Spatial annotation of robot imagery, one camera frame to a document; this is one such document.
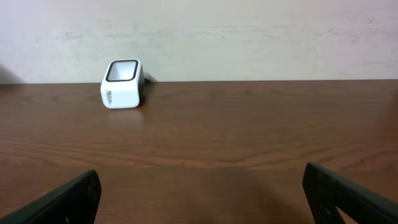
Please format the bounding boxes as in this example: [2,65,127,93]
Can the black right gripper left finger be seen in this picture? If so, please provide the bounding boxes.
[1,170,101,224]

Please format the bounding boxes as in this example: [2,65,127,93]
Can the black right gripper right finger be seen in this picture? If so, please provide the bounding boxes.
[302,162,397,224]

